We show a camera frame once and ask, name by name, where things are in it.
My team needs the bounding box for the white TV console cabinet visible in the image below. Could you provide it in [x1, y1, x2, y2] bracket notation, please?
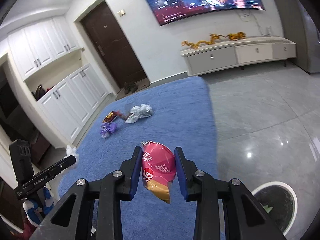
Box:
[181, 36, 297, 76]

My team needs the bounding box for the golden dragon figurine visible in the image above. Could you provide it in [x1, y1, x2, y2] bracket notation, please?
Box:
[181, 31, 247, 49]

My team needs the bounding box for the white wrapper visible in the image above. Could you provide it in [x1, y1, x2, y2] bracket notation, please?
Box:
[125, 104, 153, 124]

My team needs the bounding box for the white wall cabinet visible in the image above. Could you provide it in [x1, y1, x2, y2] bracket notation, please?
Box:
[1, 16, 110, 148]

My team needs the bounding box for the grey refrigerator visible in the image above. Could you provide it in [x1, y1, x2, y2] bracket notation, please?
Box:
[274, 0, 319, 74]

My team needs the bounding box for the purple wrapper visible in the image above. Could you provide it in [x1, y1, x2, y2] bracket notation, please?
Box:
[100, 122, 117, 138]

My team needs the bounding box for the brown snack chip bag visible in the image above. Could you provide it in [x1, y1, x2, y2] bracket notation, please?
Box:
[103, 111, 123, 124]

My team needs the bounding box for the brown door mat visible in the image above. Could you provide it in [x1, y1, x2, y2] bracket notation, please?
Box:
[116, 78, 150, 101]

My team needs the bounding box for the pink orange snack bag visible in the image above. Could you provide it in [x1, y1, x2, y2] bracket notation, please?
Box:
[141, 141, 176, 204]

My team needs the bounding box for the blue fluffy bed cover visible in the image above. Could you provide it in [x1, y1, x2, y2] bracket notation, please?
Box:
[58, 77, 218, 239]

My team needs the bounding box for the dark brown entrance door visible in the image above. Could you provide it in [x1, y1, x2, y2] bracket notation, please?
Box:
[81, 2, 147, 88]

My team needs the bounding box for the white round trash bin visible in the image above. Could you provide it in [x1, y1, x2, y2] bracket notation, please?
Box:
[251, 181, 298, 236]

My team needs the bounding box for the white light switch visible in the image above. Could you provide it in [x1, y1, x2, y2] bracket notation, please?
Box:
[118, 9, 126, 17]

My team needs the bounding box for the grey transparent red wrapper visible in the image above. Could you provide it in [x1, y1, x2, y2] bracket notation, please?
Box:
[119, 102, 133, 121]

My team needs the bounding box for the pair of dark shoes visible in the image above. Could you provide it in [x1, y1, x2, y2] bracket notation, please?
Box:
[124, 82, 138, 95]

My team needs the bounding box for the black handbag on shelf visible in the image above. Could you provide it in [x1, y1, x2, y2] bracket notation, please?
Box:
[32, 85, 46, 101]

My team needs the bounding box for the blue white gloved left hand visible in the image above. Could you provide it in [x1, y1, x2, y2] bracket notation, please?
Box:
[23, 187, 54, 227]

